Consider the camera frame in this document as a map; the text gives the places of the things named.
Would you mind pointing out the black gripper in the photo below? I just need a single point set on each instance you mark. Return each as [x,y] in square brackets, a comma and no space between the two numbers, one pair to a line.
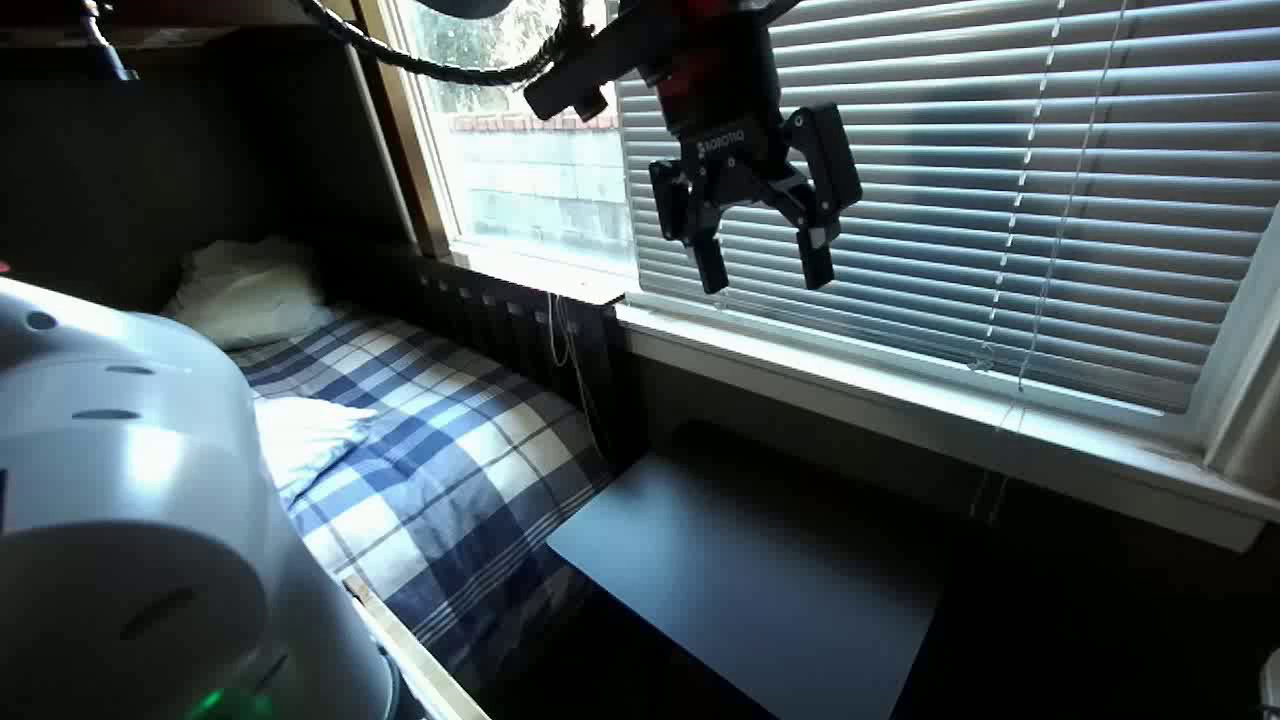
[729,143]

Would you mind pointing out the white window frame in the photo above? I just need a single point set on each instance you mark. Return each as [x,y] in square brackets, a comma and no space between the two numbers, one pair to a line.
[855,382]

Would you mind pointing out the dark bed frame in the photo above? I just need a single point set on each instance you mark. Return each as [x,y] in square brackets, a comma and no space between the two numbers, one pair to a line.
[494,312]

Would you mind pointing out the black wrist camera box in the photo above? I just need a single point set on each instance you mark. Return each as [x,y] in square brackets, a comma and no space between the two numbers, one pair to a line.
[573,82]

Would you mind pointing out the bare trees outside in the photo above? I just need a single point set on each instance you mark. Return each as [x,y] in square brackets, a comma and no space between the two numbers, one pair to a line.
[467,27]

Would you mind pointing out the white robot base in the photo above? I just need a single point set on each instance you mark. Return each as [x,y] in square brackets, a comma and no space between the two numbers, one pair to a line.
[121,504]

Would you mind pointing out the white slatted window blinds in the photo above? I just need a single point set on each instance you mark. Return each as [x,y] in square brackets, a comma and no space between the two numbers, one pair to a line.
[1015,200]

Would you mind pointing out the grey brick building outside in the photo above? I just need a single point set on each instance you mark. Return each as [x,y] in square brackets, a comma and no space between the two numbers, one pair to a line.
[544,185]

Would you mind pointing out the white pillow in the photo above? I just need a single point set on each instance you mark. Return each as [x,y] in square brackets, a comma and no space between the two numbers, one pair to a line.
[247,292]

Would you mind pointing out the blue plaid bed sheet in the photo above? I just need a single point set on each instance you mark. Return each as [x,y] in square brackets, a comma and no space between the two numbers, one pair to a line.
[453,465]

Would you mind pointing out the dark flat table board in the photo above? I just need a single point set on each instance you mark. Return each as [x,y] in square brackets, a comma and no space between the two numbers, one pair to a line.
[760,573]

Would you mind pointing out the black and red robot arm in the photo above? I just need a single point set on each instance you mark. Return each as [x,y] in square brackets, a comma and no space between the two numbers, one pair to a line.
[705,45]

